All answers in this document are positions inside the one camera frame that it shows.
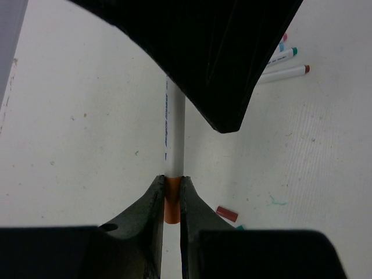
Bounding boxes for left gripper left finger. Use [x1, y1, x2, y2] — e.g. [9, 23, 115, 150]
[1, 176, 165, 278]

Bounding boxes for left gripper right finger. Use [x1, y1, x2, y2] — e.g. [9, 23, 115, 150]
[180, 177, 347, 278]

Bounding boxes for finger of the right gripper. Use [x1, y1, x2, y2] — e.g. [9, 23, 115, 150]
[77, 0, 301, 133]

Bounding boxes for orange cap marker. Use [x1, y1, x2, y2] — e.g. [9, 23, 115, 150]
[164, 77, 185, 224]

